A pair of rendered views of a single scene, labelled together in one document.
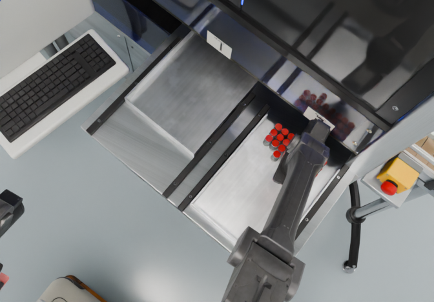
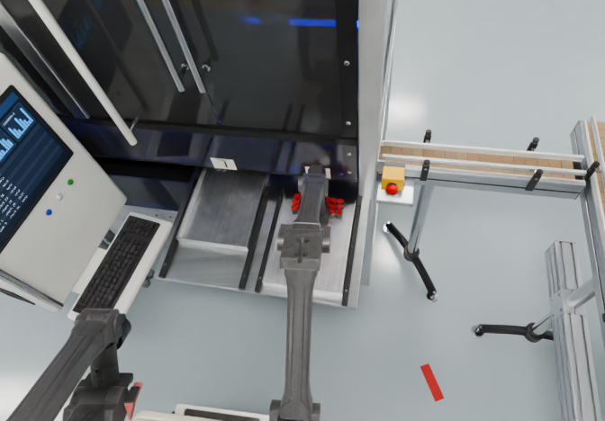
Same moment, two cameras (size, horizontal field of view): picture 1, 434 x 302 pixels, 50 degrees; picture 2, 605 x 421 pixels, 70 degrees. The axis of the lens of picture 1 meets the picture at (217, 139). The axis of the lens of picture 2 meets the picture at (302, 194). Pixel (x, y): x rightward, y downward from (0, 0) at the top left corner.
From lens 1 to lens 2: 0.38 m
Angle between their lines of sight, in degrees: 15
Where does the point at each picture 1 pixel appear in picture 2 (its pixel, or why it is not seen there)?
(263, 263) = (298, 233)
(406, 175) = (396, 173)
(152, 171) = (222, 278)
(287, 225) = (308, 213)
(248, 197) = not seen: hidden behind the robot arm
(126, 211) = (233, 356)
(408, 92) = (346, 105)
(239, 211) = not seen: hidden behind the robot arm
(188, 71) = (214, 198)
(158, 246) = (275, 370)
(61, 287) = not seen: outside the picture
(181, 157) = (239, 255)
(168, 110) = (213, 230)
